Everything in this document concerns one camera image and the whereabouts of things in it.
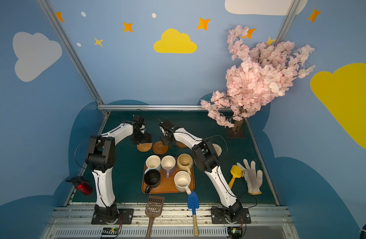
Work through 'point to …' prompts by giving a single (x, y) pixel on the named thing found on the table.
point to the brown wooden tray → (167, 184)
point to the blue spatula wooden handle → (193, 203)
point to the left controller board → (109, 232)
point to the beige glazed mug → (184, 162)
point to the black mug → (152, 179)
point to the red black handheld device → (81, 185)
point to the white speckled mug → (182, 181)
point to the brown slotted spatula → (154, 208)
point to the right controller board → (235, 232)
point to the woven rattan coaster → (144, 147)
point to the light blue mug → (152, 162)
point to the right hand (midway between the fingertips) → (169, 137)
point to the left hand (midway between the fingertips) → (146, 140)
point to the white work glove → (253, 179)
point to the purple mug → (168, 164)
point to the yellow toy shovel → (235, 172)
